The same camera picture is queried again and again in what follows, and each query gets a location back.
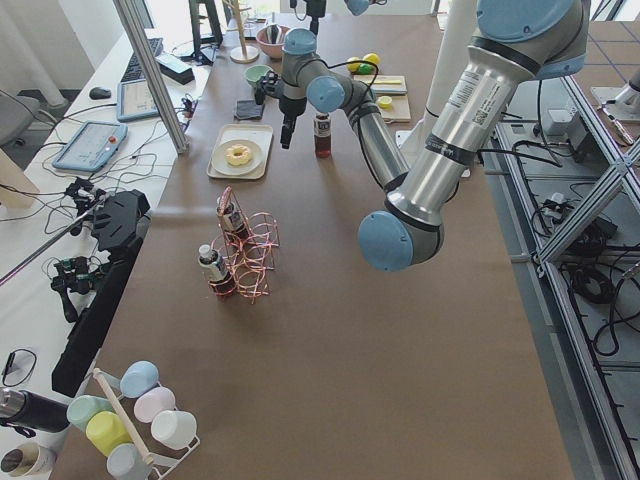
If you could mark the white cup rack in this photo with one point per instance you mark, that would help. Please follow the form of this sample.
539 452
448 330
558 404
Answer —
163 460

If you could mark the teach pendant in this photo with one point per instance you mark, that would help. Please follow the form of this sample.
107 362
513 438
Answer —
91 147
135 101

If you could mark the donut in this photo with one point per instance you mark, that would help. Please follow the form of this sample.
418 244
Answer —
238 155

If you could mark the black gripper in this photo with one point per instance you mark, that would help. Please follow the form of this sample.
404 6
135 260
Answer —
291 107

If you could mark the green lime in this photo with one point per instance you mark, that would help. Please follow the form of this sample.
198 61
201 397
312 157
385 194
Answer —
365 69

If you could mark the white plate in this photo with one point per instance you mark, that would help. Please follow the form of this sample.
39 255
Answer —
220 165

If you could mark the yellow cup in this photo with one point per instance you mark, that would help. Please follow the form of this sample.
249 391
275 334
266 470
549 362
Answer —
106 431

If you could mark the aluminium frame post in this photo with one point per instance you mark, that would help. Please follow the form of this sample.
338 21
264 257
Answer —
132 24

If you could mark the black computer mouse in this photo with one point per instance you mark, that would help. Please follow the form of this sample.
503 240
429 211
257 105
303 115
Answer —
100 93

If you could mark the pink bowl with ice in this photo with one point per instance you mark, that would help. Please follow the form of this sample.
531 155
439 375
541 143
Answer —
274 52

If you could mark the wooden cutting board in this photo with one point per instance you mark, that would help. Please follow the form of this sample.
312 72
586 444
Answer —
400 111

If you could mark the tea bottle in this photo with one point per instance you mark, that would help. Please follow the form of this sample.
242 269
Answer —
215 271
232 222
322 135

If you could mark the beige tray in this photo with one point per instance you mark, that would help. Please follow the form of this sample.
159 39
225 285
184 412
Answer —
260 134

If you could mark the green bowl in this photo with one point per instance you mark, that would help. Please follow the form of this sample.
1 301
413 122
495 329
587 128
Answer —
254 73

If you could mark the mint green cup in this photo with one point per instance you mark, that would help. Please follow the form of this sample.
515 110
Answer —
84 407

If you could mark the copper wire bottle rack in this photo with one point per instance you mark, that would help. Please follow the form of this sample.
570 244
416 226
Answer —
249 263

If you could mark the pink cup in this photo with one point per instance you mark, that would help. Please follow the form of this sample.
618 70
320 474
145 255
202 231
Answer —
153 402

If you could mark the whole lemon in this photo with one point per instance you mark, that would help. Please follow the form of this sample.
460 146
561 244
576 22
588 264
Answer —
371 60
353 64

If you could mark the steel ice scoop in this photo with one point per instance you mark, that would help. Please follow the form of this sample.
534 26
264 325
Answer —
273 34

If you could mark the grey blue cup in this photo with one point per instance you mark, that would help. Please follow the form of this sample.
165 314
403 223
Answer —
125 463

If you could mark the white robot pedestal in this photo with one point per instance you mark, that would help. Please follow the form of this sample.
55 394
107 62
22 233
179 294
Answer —
451 61

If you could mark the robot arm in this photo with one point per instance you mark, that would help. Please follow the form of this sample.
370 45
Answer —
514 42
306 79

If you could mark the black thermos bottle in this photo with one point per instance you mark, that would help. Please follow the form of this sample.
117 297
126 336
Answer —
27 413

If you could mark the paper cup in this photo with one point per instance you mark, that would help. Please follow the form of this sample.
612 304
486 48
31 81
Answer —
28 459

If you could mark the half lemon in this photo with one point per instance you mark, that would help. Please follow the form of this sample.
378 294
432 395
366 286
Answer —
385 102

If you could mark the grey folded cloth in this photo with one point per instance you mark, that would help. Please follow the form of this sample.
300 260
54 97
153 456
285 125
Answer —
248 110

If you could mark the yellow plastic knife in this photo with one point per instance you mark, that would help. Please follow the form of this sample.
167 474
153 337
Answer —
383 80

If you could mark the white cup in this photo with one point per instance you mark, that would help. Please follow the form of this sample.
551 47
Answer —
174 429

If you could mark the black camera stand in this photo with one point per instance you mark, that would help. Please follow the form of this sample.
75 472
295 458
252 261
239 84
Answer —
119 227

